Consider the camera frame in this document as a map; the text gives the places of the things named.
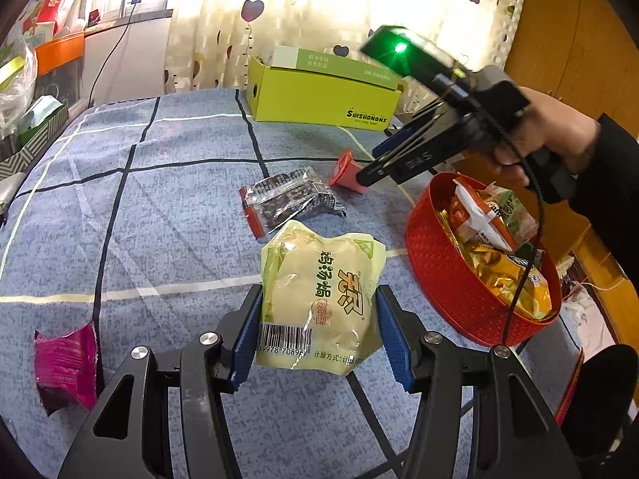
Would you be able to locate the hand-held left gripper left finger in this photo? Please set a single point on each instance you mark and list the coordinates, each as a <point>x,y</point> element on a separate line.
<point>247,344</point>

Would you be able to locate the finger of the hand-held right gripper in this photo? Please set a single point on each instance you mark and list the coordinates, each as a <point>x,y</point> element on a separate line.
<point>394,142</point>
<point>374,169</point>

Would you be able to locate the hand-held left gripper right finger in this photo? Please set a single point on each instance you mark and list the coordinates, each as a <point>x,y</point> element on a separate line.
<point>394,349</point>

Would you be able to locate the pink jelly cup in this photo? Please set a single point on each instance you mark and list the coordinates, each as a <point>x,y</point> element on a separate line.
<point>344,172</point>

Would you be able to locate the red round plastic basket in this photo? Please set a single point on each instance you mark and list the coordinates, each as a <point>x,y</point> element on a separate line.
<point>449,284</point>

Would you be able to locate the pale green snack packet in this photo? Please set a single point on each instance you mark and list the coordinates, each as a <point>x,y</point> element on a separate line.
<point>319,299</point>

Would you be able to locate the orange potato chip packet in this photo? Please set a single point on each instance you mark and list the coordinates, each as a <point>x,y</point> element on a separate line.
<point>499,269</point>

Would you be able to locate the person's right forearm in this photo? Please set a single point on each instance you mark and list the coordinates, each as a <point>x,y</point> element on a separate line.
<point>614,184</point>

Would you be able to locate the person's right hand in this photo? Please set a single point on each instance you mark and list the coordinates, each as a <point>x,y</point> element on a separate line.
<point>554,129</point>

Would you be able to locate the dark clear snack packet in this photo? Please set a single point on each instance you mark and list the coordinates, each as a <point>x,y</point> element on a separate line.
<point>289,197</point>

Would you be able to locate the green cardboard box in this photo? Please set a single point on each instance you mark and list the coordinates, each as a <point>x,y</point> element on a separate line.
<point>309,100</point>

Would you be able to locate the orange clear snack packet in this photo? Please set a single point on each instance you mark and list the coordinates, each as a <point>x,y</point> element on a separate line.
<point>479,219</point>

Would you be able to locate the wooden wardrobe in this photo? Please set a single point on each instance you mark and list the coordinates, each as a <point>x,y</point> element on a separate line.
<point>574,35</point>

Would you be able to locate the blue checked bedsheet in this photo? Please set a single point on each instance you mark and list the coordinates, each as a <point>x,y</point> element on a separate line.
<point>174,209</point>

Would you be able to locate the heart print curtain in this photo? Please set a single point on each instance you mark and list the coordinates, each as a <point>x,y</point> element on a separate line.
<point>299,0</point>

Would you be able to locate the magenta snack packet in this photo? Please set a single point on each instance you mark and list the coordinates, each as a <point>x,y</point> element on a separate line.
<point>67,364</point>

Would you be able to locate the black chair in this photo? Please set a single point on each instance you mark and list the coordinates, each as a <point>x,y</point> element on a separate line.
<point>604,399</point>

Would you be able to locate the black white patterned box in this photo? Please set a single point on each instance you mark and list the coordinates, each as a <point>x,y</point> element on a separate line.
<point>30,149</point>

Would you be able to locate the teal tissue packet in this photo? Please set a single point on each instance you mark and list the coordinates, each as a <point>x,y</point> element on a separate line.
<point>42,110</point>

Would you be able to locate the orange storage box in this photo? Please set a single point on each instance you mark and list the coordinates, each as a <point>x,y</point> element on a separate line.
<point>60,55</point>

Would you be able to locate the clear plastic bag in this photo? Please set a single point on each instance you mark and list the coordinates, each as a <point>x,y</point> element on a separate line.
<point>17,85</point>

